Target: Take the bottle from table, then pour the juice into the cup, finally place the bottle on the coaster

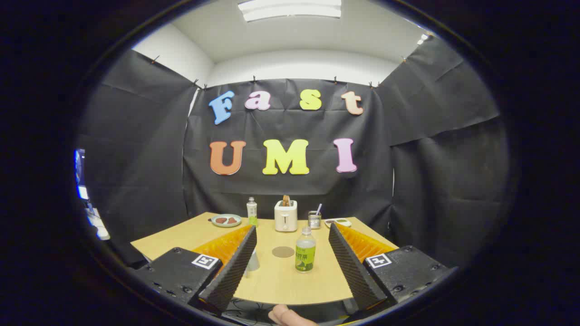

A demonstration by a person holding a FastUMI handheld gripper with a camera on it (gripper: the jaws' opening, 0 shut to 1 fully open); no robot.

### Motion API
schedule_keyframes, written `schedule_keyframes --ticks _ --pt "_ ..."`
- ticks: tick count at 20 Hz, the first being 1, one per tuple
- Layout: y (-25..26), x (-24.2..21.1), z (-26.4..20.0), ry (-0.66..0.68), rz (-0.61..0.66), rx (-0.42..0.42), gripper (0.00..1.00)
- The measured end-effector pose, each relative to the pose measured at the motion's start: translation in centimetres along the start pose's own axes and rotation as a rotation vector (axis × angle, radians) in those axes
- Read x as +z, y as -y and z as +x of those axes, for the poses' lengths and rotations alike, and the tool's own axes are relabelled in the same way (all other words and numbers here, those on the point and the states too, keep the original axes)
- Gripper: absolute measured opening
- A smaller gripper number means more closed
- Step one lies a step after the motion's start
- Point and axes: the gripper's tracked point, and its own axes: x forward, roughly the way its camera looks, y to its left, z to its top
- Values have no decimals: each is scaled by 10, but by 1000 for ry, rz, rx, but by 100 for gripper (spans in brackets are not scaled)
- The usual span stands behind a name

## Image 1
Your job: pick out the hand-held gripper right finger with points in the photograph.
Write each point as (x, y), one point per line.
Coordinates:
(351, 267)

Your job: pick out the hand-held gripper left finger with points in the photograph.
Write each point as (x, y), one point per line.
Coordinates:
(233, 267)

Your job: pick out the white cup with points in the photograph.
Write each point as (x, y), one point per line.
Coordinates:
(253, 262)

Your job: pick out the green label juice bottle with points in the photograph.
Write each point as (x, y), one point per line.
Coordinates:
(305, 261)

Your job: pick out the round brown coaster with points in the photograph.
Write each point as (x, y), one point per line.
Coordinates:
(283, 251)

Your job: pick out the tall white green bottle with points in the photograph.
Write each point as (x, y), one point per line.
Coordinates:
(252, 210)

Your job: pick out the pale green plate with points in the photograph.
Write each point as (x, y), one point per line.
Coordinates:
(226, 225)

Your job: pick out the white divided dish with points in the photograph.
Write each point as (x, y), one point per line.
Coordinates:
(337, 222)

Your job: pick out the wooden table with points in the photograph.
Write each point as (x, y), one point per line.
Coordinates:
(281, 283)

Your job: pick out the white toaster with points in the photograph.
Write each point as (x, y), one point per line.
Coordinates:
(285, 219)

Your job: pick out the brown bread slice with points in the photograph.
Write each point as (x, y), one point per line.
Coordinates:
(286, 200)

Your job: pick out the ceiling light panel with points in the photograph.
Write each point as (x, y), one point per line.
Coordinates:
(290, 10)

